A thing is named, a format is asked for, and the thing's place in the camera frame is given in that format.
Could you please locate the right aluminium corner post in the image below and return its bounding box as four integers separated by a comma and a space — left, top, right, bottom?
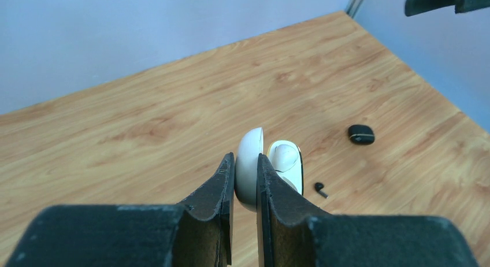
345, 0, 364, 18

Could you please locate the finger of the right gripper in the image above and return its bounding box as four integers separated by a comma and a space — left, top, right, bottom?
404, 0, 455, 17
455, 0, 489, 13

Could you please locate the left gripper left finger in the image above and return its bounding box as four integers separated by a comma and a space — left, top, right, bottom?
6, 153, 235, 266

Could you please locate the white earbud charging case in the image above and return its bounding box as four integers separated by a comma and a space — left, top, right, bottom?
235, 127, 304, 212

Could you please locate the black earbud right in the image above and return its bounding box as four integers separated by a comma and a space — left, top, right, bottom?
314, 182, 329, 199

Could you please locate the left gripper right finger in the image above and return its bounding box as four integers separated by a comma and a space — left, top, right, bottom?
257, 154, 478, 266

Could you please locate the black earbud charging case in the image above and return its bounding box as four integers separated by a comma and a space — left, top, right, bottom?
347, 124, 375, 145

